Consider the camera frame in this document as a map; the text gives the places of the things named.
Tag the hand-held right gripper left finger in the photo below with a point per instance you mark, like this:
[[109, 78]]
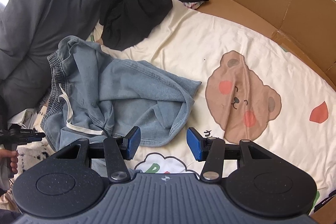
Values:
[[134, 142]]

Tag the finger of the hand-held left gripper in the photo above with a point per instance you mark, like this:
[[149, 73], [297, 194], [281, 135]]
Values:
[[36, 136]]

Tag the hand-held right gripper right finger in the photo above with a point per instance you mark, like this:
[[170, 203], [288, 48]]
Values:
[[194, 144]]

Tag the black clothes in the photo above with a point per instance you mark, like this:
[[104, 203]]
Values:
[[131, 19]]

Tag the person's left hand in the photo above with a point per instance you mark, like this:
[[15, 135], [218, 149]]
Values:
[[11, 161]]

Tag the white fluffy spotted blanket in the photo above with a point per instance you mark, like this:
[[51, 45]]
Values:
[[31, 150]]

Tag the white paper bag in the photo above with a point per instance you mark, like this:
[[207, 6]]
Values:
[[29, 116]]

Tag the cream bear print bed sheet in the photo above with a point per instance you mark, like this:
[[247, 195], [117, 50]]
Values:
[[183, 50]]

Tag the dark grey quilt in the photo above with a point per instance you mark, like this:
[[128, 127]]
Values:
[[52, 3]]

